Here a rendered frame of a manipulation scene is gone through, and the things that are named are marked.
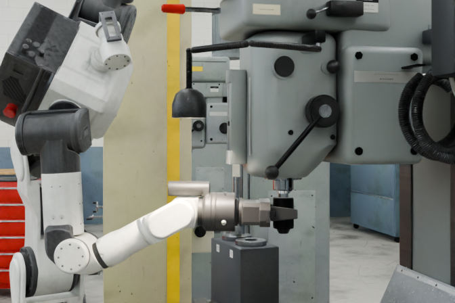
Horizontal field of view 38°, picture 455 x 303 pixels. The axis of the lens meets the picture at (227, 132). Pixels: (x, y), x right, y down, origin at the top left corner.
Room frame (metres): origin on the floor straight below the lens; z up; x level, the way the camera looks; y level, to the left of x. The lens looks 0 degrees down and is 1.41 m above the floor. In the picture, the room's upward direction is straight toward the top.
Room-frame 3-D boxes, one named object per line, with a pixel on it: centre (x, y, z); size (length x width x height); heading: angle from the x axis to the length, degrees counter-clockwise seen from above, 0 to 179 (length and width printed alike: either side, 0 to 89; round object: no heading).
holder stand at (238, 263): (1.93, -0.05, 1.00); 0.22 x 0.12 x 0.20; 23
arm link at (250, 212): (1.50, -0.04, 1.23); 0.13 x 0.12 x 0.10; 178
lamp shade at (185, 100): (1.37, 0.08, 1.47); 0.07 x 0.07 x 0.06
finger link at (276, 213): (1.47, -0.13, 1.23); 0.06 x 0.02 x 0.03; 88
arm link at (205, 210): (1.52, 0.08, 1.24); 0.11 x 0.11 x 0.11; 88
